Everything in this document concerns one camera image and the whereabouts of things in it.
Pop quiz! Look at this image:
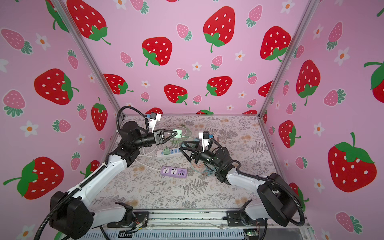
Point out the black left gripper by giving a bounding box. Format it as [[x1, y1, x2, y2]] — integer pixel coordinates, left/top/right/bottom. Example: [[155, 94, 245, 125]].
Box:
[[131, 130, 175, 151]]

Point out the light green charger plug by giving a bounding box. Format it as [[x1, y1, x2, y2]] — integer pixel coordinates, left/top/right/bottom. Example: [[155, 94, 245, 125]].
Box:
[[163, 148, 171, 156]]

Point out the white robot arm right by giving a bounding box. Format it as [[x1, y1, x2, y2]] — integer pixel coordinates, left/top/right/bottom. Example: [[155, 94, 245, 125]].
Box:
[[180, 139, 305, 227]]

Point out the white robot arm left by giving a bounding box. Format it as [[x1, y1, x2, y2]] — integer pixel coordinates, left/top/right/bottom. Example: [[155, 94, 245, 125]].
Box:
[[34, 121, 178, 240]]

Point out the white blue power strip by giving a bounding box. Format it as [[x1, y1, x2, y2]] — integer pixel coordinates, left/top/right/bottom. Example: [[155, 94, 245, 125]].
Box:
[[157, 148, 182, 158]]

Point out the purple power strip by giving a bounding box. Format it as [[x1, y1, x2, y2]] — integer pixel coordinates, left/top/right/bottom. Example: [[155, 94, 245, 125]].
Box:
[[160, 166, 188, 179]]

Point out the tangled coloured cable pile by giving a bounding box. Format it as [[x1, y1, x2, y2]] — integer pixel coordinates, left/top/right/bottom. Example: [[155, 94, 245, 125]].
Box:
[[191, 163, 220, 176]]

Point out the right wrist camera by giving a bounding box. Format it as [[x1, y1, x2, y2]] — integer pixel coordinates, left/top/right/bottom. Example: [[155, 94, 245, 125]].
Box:
[[199, 131, 214, 152]]

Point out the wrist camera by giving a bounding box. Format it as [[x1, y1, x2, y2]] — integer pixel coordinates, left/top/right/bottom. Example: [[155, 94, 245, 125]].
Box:
[[199, 131, 214, 152], [147, 113, 162, 133]]

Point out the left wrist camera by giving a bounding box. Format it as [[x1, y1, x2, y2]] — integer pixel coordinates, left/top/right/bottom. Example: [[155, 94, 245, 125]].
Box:
[[147, 113, 162, 133]]

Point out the white power strip cord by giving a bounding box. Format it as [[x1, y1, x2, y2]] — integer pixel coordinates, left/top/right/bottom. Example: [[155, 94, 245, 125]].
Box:
[[133, 143, 163, 172]]

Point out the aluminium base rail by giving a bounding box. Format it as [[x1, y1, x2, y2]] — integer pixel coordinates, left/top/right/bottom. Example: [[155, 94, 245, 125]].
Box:
[[83, 209, 316, 240]]

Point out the aluminium corner post left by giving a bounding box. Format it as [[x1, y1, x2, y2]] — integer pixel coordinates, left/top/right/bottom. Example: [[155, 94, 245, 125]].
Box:
[[52, 0, 120, 112]]

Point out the aluminium corner post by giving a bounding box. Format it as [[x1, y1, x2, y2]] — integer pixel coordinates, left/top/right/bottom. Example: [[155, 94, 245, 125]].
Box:
[[259, 0, 320, 119], [52, 0, 120, 112]]

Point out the aluminium corner post right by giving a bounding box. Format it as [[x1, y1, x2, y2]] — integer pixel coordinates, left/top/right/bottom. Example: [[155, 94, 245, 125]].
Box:
[[259, 0, 320, 119]]

